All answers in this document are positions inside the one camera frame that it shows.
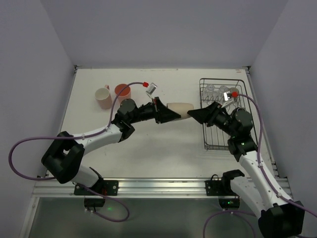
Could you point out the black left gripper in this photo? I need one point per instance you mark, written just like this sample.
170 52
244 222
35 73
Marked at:
156 110

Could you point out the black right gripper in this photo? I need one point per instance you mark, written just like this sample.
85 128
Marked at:
212 114

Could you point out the beige cream cup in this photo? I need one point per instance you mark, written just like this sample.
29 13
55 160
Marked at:
181 109

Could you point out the matte pink tumbler cup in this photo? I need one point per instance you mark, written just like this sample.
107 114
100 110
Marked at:
123 92

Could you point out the glossy pink handled mug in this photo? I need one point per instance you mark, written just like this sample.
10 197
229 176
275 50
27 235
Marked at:
103 97

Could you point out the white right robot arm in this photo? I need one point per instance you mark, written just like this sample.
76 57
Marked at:
278 216

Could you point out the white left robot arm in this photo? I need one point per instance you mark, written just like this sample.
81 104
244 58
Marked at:
64 156

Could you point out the clear glass cup left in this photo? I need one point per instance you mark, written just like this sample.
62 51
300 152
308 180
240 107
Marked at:
209 91

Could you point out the clear glass cup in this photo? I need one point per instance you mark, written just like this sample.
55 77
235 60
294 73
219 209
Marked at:
222 89
209 91

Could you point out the clear glass cup right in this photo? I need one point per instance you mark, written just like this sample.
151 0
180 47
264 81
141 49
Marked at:
222 89

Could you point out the grey-beige speckled cup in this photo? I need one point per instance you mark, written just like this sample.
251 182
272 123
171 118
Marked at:
233 93

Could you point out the black wire dish rack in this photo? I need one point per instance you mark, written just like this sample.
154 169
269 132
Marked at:
214 138

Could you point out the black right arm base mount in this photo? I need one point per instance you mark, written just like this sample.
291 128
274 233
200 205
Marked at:
221 188

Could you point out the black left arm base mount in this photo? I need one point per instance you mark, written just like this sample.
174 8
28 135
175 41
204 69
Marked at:
104 187

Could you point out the aluminium mounting rail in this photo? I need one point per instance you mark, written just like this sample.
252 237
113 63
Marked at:
131 188

